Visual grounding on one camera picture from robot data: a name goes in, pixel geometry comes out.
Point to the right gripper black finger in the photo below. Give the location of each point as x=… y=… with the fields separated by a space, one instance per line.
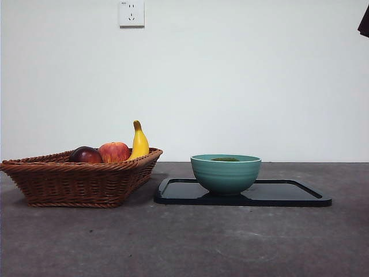
x=365 y=24

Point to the green avocado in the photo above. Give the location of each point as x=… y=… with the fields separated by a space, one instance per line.
x=224 y=159

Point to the teal ceramic bowl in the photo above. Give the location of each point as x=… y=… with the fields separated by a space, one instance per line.
x=226 y=179

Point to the black rectangular tray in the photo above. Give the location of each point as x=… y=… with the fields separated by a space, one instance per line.
x=178 y=191

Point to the yellow banana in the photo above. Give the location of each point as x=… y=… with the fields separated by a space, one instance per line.
x=140 y=144

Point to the red yellow apple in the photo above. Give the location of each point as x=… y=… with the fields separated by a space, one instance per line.
x=115 y=152

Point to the dark red plum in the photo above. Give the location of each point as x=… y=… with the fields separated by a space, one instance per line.
x=86 y=155

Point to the brown wicker basket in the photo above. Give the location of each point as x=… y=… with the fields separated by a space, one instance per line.
x=75 y=184

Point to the white wall socket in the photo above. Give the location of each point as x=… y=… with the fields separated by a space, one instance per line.
x=131 y=14

